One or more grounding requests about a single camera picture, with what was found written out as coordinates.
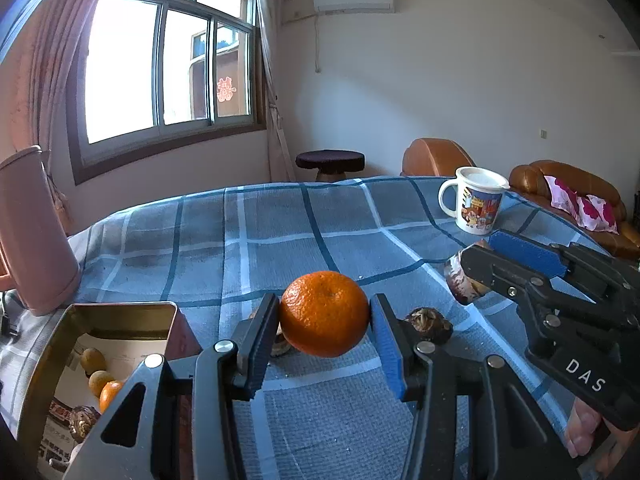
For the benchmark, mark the brown leather sofa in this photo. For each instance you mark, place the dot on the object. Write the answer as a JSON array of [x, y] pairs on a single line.
[[570, 175]]

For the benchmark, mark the red window decoration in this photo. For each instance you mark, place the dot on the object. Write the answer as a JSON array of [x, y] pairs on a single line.
[[226, 90]]

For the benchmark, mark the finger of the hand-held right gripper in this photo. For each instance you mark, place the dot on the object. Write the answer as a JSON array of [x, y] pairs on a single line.
[[525, 252], [500, 272]]

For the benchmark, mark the dark round stool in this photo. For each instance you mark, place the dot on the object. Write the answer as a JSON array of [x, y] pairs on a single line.
[[330, 160]]

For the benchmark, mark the blue plaid tablecloth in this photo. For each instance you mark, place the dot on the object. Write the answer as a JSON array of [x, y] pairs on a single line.
[[300, 230]]

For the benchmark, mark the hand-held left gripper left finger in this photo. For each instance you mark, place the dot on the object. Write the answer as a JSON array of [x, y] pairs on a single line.
[[259, 342]]

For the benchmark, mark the brown leather armchair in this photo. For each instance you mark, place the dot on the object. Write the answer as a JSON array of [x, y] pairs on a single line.
[[430, 157]]

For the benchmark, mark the red tin box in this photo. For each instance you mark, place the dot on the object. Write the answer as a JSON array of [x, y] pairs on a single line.
[[182, 335]]

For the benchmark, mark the white air conditioner pipe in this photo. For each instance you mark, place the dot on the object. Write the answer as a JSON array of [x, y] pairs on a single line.
[[317, 45]]

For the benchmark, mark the brown kiwi fruit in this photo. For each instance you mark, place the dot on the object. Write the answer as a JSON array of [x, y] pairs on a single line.
[[92, 360], [101, 381]]

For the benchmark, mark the pink plastic pitcher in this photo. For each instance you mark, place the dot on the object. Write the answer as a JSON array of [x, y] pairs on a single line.
[[35, 230]]

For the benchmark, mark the large orange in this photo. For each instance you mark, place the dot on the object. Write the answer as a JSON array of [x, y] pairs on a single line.
[[325, 310]]

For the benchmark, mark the white printed mug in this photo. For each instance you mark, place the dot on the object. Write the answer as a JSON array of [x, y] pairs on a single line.
[[475, 205]]

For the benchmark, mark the pink floral cloth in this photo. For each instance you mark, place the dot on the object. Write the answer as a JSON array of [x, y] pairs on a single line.
[[585, 207]]

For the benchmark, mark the person's right hand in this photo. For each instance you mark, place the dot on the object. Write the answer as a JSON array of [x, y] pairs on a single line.
[[582, 425]]

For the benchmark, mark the window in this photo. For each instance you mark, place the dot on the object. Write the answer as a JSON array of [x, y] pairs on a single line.
[[125, 70]]

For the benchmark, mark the pink curtain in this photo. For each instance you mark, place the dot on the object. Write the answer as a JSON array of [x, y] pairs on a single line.
[[50, 85], [270, 85]]

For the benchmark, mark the dark water chestnut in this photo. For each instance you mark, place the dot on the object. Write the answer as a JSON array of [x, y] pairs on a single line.
[[430, 325], [82, 422]]

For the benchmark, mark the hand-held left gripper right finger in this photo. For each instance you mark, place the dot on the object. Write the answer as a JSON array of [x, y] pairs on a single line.
[[387, 345]]

